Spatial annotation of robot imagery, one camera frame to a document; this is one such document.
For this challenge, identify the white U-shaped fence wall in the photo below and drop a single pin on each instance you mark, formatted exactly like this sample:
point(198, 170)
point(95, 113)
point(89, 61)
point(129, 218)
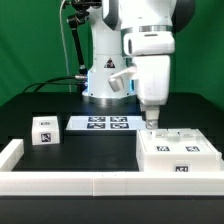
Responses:
point(26, 183)

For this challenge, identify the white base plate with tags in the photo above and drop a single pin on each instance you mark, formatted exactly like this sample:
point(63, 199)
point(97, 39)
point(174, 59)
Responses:
point(111, 123)

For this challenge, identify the white cabinet door panel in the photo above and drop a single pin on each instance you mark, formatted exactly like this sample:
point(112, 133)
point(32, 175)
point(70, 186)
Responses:
point(156, 141)
point(190, 141)

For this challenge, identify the small white cabinet top block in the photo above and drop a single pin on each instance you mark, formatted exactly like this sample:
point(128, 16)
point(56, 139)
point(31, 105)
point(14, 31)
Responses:
point(45, 130)

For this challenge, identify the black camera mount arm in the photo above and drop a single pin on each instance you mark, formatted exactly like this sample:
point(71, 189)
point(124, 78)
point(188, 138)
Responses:
point(79, 18)

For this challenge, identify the white cabinet body box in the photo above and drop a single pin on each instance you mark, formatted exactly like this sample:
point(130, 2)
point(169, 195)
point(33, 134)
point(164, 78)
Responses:
point(177, 161)

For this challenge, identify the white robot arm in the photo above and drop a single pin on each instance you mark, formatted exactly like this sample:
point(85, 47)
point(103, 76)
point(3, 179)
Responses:
point(111, 22)

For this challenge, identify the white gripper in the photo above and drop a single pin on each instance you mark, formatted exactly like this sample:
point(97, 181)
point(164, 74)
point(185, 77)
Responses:
point(150, 53)

